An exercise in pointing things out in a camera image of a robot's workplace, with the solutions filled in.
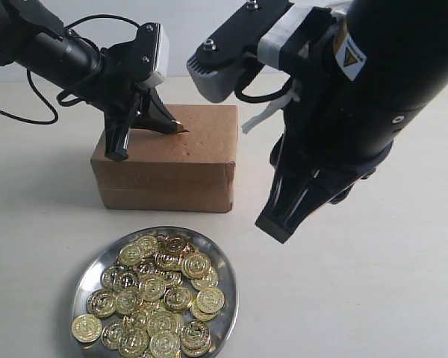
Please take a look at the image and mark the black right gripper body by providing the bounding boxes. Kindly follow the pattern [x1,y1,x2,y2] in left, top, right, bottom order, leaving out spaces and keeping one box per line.
[268,75,392,205]

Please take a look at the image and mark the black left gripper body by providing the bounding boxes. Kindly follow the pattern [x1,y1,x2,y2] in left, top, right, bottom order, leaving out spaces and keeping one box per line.
[57,22,161,119]

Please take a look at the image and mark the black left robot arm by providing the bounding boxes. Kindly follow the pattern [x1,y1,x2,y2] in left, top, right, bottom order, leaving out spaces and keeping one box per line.
[0,1,176,161]

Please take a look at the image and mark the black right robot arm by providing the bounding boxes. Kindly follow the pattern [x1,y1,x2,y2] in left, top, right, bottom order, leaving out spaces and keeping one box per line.
[187,1,448,242]

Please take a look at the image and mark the brown cardboard box with slot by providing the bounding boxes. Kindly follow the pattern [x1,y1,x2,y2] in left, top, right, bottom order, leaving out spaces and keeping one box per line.
[90,104,239,213]

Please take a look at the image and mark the gold coin upper right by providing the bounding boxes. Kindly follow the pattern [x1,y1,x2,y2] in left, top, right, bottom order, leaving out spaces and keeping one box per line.
[181,252,211,279]

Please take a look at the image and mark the dark bronze coin top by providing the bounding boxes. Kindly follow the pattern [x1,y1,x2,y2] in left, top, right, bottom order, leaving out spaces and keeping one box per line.
[164,235,187,255]

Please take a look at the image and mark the gold coin right middle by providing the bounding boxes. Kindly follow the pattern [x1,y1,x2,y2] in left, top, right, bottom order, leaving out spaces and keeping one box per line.
[196,287,225,314]

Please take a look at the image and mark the round steel plate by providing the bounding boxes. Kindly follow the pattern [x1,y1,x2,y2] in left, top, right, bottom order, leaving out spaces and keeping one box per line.
[67,226,239,357]

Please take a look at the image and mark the gold coin with centre hole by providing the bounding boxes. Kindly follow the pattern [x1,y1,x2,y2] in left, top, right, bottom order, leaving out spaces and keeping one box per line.
[139,275,167,302]

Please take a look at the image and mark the gold coin bottom right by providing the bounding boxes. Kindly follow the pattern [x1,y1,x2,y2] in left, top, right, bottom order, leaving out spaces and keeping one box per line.
[180,319,211,350]

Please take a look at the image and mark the gold coin left middle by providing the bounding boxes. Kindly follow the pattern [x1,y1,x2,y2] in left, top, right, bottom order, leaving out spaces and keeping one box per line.
[86,289,116,318]

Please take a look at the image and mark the gold coin plate left edge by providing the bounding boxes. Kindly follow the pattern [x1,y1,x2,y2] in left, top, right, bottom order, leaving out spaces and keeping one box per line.
[71,314,102,343]

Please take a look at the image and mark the gold coin bottom centre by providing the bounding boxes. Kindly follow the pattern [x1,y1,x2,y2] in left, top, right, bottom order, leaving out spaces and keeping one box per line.
[118,328,150,357]

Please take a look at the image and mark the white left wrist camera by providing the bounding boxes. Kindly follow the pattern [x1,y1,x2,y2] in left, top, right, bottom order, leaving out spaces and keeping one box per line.
[135,22,170,88]

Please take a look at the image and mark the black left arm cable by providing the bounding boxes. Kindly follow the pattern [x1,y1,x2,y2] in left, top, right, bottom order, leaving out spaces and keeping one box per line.
[0,13,141,125]

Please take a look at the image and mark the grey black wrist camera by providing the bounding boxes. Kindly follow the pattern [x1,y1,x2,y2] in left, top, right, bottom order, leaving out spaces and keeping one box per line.
[187,1,331,103]

